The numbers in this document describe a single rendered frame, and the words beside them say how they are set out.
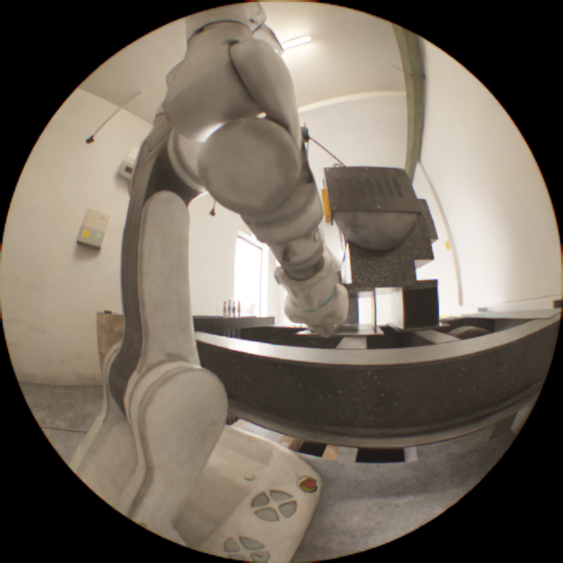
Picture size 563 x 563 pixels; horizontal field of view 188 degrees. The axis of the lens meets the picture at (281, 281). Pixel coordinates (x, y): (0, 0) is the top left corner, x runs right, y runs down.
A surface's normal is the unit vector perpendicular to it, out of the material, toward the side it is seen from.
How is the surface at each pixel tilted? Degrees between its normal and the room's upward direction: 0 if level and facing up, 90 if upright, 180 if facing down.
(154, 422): 83
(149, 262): 92
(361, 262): 90
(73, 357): 90
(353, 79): 180
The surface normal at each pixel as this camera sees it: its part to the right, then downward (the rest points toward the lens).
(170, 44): 0.00, 0.99
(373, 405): -0.47, -0.15
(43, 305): 0.88, -0.07
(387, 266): -0.26, -0.16
